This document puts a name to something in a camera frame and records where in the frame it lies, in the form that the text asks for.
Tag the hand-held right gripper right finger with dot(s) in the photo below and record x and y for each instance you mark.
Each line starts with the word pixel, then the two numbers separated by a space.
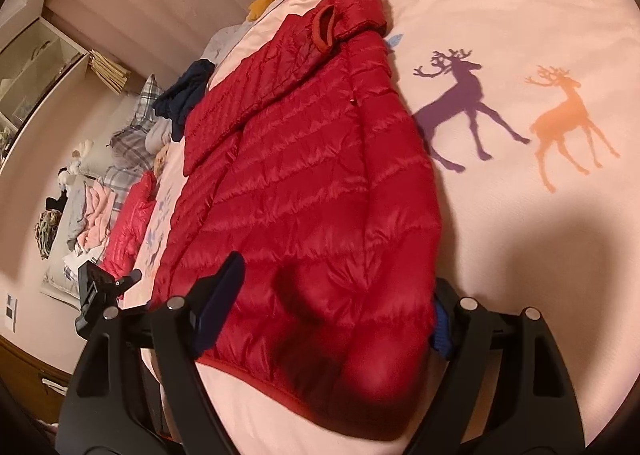
pixel 442 330

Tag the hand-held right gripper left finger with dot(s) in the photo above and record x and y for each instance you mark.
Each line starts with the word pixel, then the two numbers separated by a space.
pixel 220 305

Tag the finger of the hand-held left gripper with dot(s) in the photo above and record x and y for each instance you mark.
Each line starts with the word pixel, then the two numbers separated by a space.
pixel 129 282

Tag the red down jacket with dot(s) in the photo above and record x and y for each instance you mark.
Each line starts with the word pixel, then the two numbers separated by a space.
pixel 310 185

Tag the pile of pink clothes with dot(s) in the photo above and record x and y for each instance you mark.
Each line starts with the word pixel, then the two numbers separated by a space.
pixel 97 215

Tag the folded pink down jacket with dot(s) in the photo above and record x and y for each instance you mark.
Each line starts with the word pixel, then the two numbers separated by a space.
pixel 130 220

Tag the grey blue garment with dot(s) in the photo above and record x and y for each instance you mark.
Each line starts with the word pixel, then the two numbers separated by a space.
pixel 75 210

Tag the deer printed blanket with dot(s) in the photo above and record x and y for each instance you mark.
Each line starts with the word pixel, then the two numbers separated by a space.
pixel 525 235

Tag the small plush toys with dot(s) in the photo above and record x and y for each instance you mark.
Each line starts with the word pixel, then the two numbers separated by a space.
pixel 75 162

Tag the light grey garment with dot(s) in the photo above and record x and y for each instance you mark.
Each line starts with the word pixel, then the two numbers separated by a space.
pixel 157 135

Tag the plaid pillow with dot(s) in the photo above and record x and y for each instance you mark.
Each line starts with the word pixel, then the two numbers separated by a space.
pixel 137 115

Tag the navy garment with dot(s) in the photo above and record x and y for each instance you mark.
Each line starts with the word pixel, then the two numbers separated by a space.
pixel 182 95

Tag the glass display cabinet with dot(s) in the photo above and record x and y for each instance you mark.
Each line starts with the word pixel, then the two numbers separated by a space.
pixel 35 70

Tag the grey bed sheet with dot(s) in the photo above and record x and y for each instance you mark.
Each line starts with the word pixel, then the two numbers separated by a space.
pixel 225 42

